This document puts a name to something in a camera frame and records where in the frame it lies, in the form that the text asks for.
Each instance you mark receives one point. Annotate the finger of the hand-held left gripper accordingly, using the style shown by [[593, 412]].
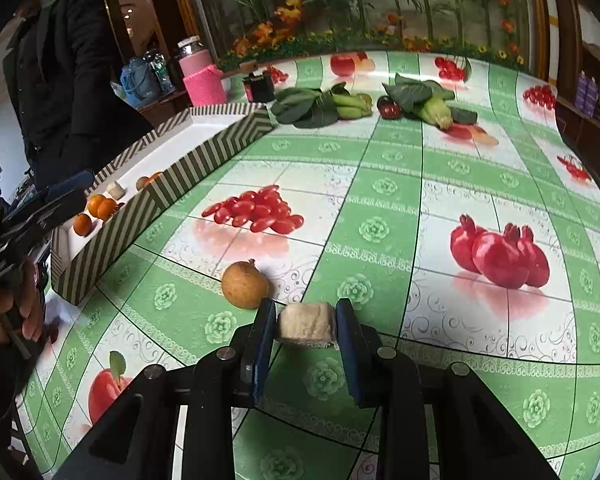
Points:
[[50, 215], [70, 182]]

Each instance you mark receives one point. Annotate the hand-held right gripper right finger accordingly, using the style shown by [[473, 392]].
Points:
[[349, 360]]

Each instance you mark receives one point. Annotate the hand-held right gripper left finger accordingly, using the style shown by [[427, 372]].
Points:
[[260, 355]]

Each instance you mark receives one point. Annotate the beige cut fruit piece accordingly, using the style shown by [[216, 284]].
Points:
[[115, 189], [307, 327]]

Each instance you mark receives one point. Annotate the large orange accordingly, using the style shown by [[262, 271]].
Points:
[[109, 209], [155, 176]]

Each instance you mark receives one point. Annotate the brown round fruit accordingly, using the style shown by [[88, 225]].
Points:
[[142, 183], [245, 285]]

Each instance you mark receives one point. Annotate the white tray with striped sides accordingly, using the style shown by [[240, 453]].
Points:
[[130, 235]]

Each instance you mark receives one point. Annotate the person's left hand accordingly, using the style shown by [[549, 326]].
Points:
[[30, 305]]

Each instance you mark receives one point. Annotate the small orange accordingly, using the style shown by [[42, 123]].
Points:
[[82, 225], [96, 204]]

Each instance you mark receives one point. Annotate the person in black jacket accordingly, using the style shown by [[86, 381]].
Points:
[[70, 85]]

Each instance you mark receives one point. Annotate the blue kettle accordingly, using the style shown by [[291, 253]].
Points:
[[137, 82]]

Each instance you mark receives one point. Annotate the clear water bottle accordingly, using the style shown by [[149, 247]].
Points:
[[159, 67]]

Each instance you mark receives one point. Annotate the pink knitted container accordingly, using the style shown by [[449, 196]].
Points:
[[205, 86]]

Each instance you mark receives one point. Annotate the jar with pink sleeve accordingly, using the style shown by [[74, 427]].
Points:
[[192, 57]]

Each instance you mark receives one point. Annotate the green fruit-print tablecloth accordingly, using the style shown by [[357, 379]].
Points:
[[380, 185]]

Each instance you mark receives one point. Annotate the small black box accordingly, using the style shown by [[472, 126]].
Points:
[[260, 87]]

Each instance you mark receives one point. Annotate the dark leafy greens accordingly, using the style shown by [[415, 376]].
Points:
[[412, 91], [302, 105]]

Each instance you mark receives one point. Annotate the red bell pepper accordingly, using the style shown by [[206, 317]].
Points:
[[390, 107]]

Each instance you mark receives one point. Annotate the green banana bunch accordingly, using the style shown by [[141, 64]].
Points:
[[352, 102]]

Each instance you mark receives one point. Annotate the corn cob in husk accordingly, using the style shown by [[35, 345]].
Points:
[[437, 112]]

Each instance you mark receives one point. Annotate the wooden side cabinet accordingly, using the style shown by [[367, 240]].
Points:
[[587, 132]]

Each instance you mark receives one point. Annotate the purple bottle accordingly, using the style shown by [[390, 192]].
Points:
[[582, 91], [593, 95]]

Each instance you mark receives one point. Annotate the artificial flower wall decoration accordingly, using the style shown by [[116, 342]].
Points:
[[380, 5]]

